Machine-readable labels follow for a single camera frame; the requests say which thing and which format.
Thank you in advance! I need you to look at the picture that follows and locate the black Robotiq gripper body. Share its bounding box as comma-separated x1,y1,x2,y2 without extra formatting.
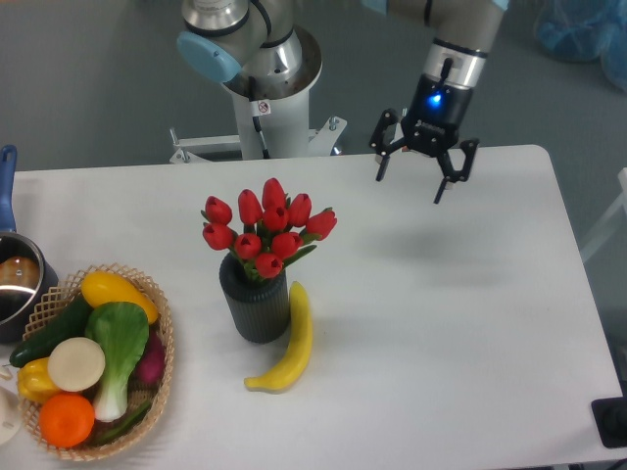
401,74,474,158

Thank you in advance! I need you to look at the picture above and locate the red tulip bouquet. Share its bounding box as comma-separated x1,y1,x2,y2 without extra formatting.
201,178,337,284

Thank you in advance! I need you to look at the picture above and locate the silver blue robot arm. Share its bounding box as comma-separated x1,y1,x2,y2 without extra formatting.
176,1,508,189

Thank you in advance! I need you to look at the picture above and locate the dark grey ribbed vase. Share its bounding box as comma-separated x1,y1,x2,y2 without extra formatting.
218,255,290,344

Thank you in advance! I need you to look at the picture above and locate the blue plastic bag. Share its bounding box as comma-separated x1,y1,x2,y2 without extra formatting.
534,1,626,91

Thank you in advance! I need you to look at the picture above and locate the yellow banana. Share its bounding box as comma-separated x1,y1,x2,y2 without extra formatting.
243,281,314,394

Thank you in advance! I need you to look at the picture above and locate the black device at edge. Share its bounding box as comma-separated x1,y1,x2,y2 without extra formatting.
591,397,626,448

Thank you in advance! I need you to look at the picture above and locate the yellow squash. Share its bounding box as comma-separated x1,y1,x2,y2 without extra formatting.
80,270,159,324

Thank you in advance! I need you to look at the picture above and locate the purple sweet potato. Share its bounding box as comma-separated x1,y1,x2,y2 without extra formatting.
134,330,166,385

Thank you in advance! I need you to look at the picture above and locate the green bok choy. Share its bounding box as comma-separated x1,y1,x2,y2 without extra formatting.
85,302,149,422

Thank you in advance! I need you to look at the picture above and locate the woven wicker basket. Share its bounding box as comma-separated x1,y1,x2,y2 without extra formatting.
19,263,175,462

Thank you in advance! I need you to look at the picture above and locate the dark green cucumber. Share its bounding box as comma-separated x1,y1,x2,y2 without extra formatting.
9,295,93,368

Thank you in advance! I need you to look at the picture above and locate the green chili pepper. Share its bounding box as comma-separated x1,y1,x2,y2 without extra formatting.
91,400,152,447

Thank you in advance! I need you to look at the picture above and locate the cream round disc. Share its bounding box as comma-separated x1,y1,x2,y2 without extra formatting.
47,337,106,392

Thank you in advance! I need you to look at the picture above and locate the orange fruit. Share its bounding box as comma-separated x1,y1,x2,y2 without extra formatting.
38,393,95,447

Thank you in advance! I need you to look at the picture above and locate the yellow bell pepper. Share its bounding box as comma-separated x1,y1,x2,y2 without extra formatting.
18,357,62,404

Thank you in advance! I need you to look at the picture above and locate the small garlic clove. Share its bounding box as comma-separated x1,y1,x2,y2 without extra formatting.
0,365,13,381

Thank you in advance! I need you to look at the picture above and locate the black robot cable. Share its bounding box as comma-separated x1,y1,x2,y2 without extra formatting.
247,75,271,161

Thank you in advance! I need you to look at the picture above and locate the white frame at right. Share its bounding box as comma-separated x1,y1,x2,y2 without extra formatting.
579,167,626,263

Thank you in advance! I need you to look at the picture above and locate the blue handled saucepan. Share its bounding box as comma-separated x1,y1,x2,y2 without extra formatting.
1,145,58,344

